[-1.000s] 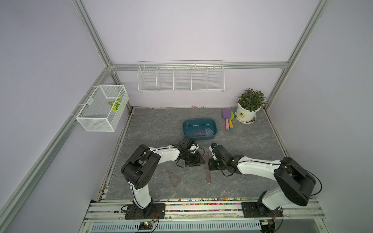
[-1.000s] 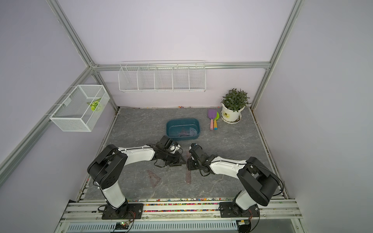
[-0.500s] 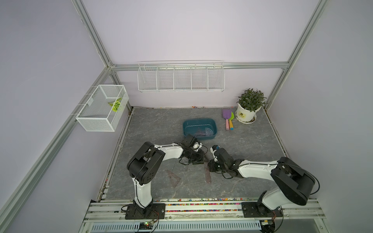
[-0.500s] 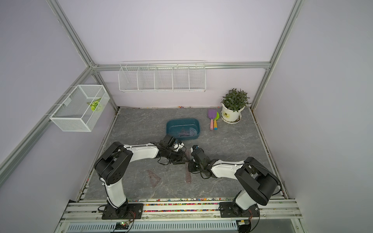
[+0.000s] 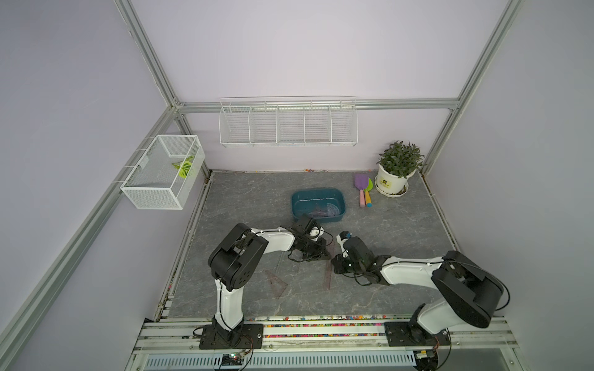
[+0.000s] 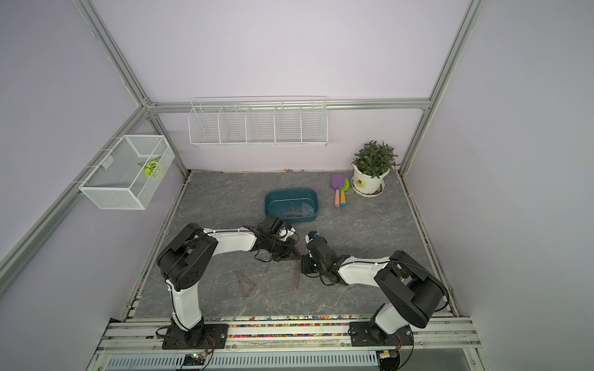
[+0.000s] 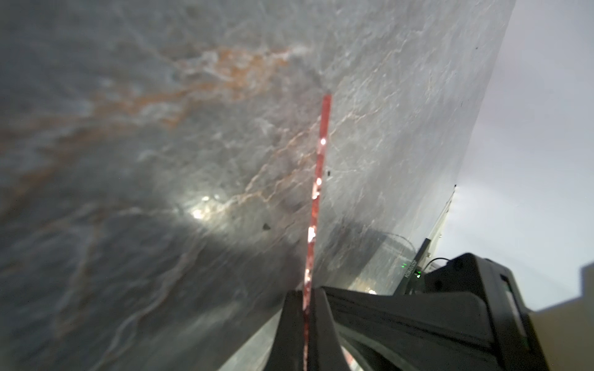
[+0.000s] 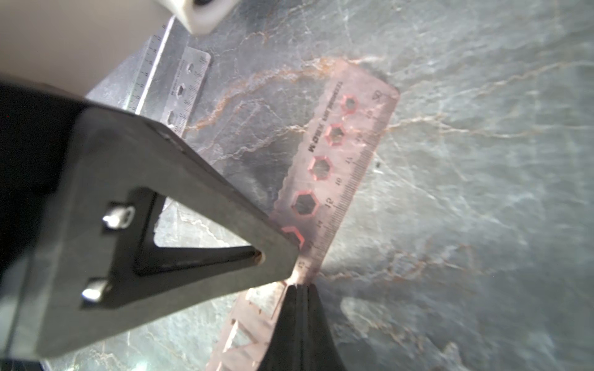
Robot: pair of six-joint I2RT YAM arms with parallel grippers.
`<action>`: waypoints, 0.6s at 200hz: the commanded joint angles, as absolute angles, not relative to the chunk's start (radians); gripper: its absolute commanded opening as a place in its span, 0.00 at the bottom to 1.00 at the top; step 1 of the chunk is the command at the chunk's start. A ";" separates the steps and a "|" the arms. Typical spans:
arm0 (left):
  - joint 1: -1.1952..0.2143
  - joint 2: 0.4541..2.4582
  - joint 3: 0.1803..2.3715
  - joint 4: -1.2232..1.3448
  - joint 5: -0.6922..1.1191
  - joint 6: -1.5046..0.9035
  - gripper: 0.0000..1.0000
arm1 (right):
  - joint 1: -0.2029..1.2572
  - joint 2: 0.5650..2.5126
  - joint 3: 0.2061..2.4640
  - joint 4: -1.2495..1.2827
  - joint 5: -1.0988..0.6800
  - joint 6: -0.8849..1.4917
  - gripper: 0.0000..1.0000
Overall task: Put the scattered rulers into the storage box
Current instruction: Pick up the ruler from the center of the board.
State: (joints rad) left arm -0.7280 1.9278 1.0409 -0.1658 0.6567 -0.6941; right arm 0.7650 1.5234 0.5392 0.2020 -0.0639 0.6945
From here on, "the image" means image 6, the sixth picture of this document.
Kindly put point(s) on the long pink straight ruler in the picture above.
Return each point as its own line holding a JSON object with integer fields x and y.
{"x": 296, "y": 275}

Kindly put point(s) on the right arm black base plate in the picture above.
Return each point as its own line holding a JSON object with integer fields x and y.
{"x": 366, "y": 334}

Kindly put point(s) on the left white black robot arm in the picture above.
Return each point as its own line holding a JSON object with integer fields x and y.
{"x": 183, "y": 262}

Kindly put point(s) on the green leaf toy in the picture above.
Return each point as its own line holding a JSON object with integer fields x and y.
{"x": 152, "y": 168}

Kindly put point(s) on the teal plastic storage box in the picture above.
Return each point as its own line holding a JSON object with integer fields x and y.
{"x": 276, "y": 201}

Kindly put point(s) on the green circuit board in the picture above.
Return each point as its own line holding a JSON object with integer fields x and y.
{"x": 194, "y": 359}

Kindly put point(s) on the clear blue protractor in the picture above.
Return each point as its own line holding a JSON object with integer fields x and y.
{"x": 307, "y": 210}

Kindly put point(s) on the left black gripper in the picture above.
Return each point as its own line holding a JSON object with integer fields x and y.
{"x": 289, "y": 248}

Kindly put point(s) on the pink triangle ruler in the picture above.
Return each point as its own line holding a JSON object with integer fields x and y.
{"x": 245, "y": 284}
{"x": 291, "y": 212}

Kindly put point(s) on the potted green plant white pot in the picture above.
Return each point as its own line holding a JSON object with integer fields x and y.
{"x": 371, "y": 165}

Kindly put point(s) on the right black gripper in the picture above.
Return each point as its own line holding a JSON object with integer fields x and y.
{"x": 304, "y": 263}

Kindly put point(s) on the purple toy shovel pink handle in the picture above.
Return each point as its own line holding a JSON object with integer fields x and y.
{"x": 337, "y": 181}

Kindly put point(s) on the long white wire wall basket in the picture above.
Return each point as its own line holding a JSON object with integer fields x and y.
{"x": 259, "y": 121}

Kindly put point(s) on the aluminium rail frame front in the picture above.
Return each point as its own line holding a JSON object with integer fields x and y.
{"x": 275, "y": 343}

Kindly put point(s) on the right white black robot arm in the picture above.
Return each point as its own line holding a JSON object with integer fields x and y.
{"x": 413, "y": 293}

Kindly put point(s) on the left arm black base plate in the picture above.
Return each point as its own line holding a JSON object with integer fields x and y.
{"x": 204, "y": 336}

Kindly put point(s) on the white mesh side basket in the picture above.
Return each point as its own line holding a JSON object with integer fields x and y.
{"x": 118, "y": 182}

